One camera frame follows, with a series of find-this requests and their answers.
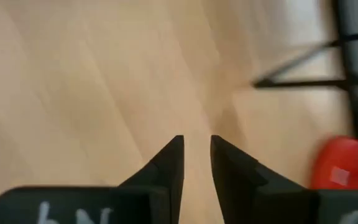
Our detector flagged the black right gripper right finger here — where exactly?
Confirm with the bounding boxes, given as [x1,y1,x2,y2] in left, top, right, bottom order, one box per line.
[210,135,358,224]

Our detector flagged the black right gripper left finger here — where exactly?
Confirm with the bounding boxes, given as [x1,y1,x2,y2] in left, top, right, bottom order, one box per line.
[0,135,185,224]

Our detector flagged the red desk lamp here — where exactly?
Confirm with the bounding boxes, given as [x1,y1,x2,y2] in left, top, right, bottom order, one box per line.
[310,136,358,190]

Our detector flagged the black metal table frame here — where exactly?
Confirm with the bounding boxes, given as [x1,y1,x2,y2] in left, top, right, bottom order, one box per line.
[252,0,358,138]

